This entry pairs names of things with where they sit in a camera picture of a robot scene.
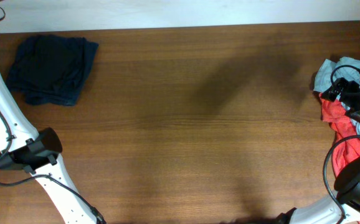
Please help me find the folded navy blue garment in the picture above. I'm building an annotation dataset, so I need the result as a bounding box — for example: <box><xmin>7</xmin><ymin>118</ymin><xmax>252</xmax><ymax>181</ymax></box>
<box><xmin>5</xmin><ymin>36</ymin><xmax>99</xmax><ymax>106</ymax></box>

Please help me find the red mesh shirt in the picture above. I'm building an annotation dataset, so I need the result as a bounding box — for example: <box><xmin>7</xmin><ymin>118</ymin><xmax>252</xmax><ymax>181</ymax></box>
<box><xmin>319</xmin><ymin>60</ymin><xmax>360</xmax><ymax>224</ymax></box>

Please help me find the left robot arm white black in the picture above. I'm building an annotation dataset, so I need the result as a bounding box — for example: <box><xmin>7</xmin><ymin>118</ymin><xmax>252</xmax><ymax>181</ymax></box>
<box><xmin>0</xmin><ymin>74</ymin><xmax>105</xmax><ymax>224</ymax></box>

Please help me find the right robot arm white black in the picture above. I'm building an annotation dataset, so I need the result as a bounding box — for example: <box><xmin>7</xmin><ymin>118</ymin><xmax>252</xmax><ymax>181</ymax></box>
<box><xmin>274</xmin><ymin>78</ymin><xmax>360</xmax><ymax>223</ymax></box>

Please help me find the light grey-blue shirt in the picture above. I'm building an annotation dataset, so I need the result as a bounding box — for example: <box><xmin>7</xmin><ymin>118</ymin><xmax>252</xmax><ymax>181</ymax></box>
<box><xmin>313</xmin><ymin>57</ymin><xmax>360</xmax><ymax>135</ymax></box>

